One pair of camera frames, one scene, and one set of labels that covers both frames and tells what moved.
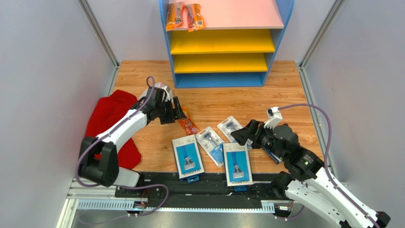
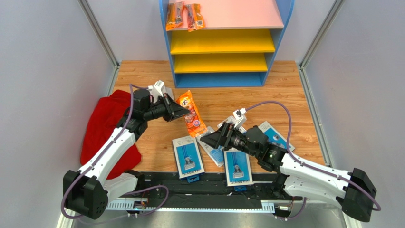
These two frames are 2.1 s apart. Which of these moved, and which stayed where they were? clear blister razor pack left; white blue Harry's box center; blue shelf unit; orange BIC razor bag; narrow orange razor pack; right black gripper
Moved: right black gripper; orange BIC razor bag
Stayed: clear blister razor pack left; narrow orange razor pack; blue shelf unit; white blue Harry's box center
